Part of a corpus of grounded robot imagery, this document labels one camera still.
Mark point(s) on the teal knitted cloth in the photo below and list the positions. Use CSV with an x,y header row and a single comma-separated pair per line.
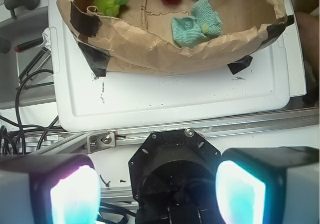
x,y
202,25

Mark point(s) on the aluminium frame rail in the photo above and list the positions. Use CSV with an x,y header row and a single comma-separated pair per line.
x,y
294,127

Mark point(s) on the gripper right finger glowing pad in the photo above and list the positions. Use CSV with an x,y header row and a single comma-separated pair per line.
x,y
269,185

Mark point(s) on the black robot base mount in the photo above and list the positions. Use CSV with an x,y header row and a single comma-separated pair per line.
x,y
172,177

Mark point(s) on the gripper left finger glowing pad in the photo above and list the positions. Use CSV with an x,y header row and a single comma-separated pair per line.
x,y
57,188

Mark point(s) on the brown paper bag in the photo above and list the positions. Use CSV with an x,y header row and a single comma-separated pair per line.
x,y
140,40

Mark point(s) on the green plush toy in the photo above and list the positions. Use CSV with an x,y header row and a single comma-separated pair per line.
x,y
109,8

